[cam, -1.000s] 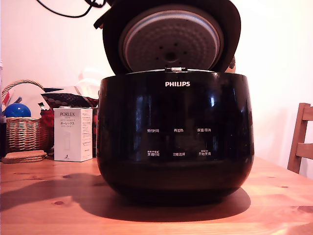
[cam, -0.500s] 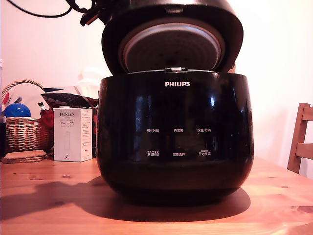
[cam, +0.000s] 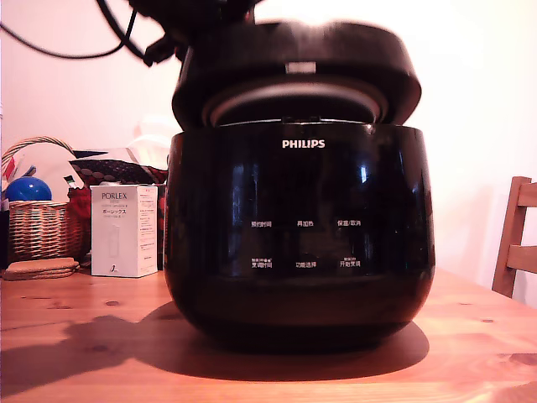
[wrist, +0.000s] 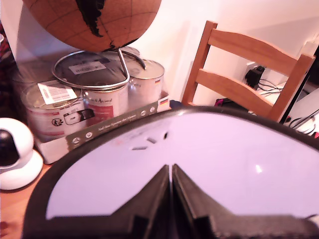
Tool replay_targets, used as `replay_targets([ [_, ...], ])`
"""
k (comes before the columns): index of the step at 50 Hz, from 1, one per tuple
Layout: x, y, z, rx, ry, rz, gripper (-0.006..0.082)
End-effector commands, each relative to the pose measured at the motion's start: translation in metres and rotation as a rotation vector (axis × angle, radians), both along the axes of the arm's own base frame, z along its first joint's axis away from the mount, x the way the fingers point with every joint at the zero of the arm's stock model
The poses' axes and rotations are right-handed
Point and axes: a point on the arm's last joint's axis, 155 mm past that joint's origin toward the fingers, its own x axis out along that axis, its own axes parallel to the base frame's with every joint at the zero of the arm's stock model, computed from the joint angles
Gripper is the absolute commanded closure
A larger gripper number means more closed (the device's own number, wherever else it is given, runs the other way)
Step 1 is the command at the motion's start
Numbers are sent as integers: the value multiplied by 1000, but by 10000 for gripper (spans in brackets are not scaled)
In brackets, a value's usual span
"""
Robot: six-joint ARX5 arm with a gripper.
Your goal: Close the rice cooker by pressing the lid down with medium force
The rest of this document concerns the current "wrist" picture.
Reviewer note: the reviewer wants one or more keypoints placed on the cardboard can tray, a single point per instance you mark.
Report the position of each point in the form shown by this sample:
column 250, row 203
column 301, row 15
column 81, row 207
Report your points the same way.
column 109, row 125

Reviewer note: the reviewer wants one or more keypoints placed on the tin can with red label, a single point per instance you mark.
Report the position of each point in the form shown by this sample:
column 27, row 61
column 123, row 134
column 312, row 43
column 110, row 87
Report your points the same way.
column 107, row 104

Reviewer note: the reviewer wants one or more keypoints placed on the tin can with flag label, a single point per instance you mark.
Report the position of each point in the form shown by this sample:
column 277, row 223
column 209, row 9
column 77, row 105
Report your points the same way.
column 147, row 84

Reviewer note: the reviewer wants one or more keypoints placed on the black power adapter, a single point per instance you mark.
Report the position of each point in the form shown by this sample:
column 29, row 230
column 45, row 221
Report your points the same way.
column 254, row 76

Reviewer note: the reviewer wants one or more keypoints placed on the wooden chair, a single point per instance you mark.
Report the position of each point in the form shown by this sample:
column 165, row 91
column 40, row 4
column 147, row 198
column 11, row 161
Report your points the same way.
column 249, row 47

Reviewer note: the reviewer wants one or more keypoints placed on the silver tin can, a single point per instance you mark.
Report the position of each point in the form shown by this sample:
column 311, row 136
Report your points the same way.
column 30, row 73

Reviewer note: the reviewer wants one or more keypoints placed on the cork globe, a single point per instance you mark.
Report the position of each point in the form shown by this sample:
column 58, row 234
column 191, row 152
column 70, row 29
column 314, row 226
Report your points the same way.
column 74, row 22

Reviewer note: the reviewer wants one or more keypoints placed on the white round security camera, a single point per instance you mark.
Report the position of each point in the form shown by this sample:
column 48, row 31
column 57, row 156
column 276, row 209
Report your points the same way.
column 17, row 159

